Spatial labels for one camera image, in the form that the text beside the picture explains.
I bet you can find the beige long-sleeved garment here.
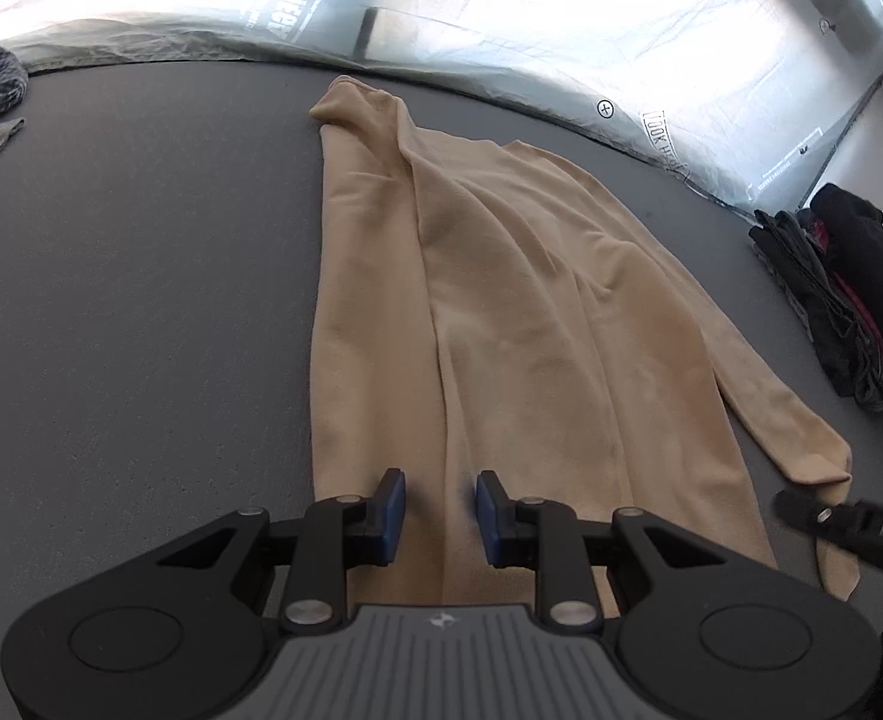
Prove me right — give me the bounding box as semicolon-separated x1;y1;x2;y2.
308;75;863;605

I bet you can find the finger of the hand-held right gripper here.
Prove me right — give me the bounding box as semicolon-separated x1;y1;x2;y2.
775;490;883;580

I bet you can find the black garment with red lining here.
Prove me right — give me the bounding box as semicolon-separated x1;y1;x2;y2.
797;182;883;391

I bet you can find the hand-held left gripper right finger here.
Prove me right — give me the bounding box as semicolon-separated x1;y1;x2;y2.
475;469;720;632

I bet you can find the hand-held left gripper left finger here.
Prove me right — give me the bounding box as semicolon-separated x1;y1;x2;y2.
154;467;408;632

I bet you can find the dark grey folded garment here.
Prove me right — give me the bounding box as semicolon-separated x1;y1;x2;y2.
749;208;883;413

